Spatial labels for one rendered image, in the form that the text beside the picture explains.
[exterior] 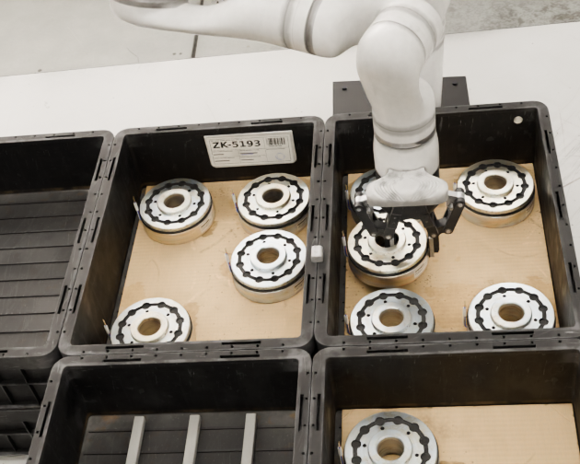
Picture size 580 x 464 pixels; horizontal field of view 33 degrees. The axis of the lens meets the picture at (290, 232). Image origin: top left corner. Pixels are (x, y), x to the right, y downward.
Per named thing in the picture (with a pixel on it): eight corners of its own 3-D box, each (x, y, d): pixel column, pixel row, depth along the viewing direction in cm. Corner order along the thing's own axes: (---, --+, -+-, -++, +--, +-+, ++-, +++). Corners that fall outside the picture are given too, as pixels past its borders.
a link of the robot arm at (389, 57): (414, 166, 107) (445, 116, 112) (409, 50, 96) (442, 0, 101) (356, 151, 110) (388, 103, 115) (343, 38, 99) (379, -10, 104)
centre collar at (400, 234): (367, 228, 128) (367, 225, 127) (406, 226, 127) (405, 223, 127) (367, 257, 124) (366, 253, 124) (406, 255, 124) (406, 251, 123)
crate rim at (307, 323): (121, 141, 143) (116, 128, 141) (327, 127, 139) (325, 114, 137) (61, 367, 115) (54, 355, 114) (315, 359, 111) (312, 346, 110)
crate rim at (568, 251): (327, 127, 139) (325, 114, 137) (546, 112, 134) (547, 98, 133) (315, 359, 111) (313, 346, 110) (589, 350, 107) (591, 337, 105)
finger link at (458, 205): (458, 201, 118) (436, 232, 122) (471, 204, 118) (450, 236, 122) (457, 185, 119) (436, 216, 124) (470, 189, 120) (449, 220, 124)
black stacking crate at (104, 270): (137, 189, 149) (118, 132, 141) (332, 178, 145) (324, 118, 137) (86, 412, 122) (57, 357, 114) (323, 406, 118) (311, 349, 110)
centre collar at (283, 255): (251, 245, 131) (250, 242, 131) (288, 243, 131) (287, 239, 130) (249, 272, 128) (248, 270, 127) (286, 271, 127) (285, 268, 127)
